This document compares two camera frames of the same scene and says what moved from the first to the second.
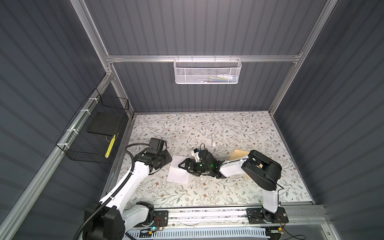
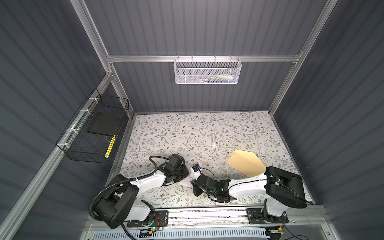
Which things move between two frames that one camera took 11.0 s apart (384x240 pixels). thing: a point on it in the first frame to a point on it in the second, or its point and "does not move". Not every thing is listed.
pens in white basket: [220, 78] does not move
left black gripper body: [164, 158] to [181, 173]
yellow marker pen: [110, 146] does not move
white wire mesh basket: [207, 71] does not move
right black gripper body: [200, 168] to [197, 190]
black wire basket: [92, 137] does not move
